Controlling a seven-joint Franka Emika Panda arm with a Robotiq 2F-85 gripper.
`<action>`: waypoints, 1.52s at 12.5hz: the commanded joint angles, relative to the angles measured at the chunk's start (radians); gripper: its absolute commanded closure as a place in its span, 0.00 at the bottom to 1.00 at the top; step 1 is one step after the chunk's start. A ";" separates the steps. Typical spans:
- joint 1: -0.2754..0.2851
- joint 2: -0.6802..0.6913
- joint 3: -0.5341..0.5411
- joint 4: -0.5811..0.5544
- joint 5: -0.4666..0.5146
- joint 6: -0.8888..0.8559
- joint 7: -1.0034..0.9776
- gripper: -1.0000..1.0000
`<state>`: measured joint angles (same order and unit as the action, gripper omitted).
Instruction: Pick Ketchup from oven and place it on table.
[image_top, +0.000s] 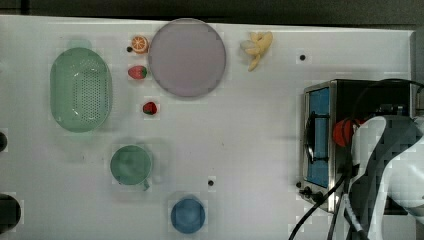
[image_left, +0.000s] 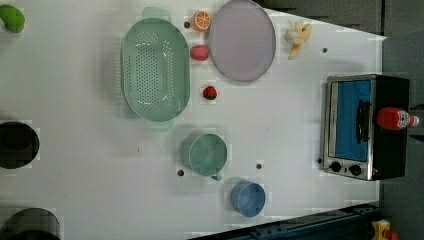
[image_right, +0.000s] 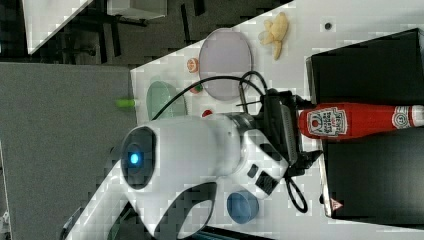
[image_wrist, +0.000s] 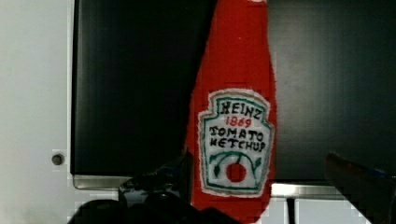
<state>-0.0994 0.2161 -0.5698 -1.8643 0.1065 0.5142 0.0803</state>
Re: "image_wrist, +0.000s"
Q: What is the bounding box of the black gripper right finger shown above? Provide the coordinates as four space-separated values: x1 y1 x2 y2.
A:
325 153 396 224

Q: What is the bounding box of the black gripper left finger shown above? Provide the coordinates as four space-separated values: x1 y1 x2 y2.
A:
67 153 242 224

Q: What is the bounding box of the red plush ketchup bottle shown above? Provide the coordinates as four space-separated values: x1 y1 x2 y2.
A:
186 0 276 224

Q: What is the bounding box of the black toaster oven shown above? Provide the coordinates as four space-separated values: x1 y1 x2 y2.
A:
69 0 396 224

